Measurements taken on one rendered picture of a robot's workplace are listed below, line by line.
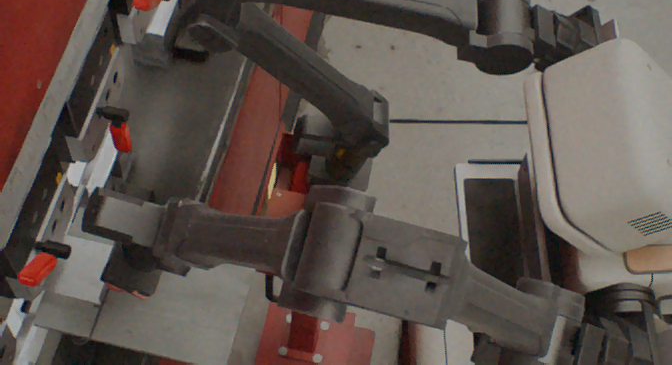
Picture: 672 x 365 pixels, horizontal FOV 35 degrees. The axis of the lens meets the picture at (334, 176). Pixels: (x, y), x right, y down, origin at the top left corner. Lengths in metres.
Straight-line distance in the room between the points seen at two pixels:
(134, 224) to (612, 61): 0.57
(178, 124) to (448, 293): 0.94
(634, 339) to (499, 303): 0.30
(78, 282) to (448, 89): 1.59
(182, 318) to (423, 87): 1.54
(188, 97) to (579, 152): 0.77
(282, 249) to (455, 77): 2.00
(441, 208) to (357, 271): 1.82
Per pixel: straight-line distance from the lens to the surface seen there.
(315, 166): 1.73
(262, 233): 0.96
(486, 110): 2.83
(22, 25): 1.13
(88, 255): 1.49
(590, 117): 1.21
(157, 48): 1.74
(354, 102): 1.54
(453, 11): 1.35
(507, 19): 1.37
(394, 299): 0.84
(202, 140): 1.70
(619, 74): 1.21
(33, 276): 1.22
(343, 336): 2.37
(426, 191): 2.68
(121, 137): 1.43
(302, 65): 1.45
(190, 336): 1.42
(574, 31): 1.43
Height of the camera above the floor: 2.33
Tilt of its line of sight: 61 degrees down
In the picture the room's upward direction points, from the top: 6 degrees clockwise
